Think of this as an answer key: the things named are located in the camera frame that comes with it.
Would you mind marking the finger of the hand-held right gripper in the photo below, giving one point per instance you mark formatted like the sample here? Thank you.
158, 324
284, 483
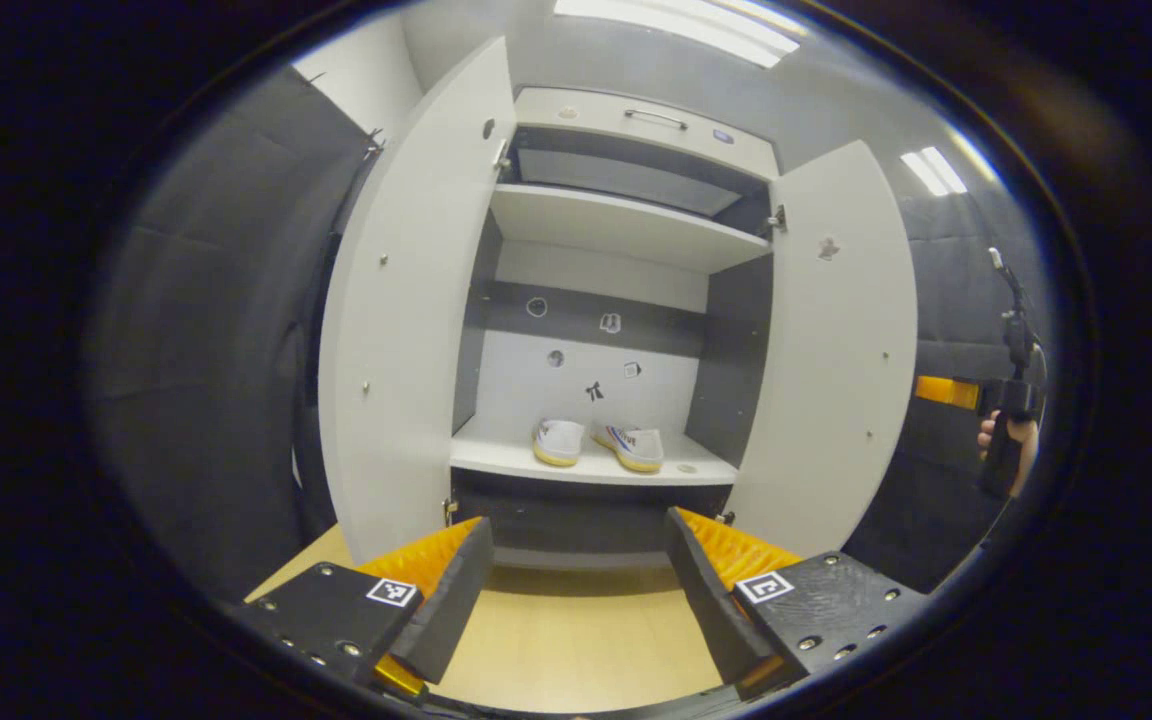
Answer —
946, 392

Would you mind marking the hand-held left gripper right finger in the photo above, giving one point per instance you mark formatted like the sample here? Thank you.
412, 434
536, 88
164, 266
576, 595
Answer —
711, 600

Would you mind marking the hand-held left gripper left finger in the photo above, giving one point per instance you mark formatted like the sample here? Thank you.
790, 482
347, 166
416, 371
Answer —
451, 600

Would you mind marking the grey cabinet door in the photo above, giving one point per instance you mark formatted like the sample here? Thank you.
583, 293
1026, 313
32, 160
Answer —
836, 380
396, 330

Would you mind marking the white striped shoe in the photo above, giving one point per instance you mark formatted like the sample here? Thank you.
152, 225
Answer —
636, 448
558, 440

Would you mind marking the grey shoe cabinet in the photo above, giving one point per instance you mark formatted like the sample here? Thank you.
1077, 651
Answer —
626, 225

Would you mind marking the small double ceiling light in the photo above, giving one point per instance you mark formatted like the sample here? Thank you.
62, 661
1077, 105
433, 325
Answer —
936, 170

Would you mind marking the large ceiling light panel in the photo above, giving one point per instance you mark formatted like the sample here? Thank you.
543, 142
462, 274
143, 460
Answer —
676, 25

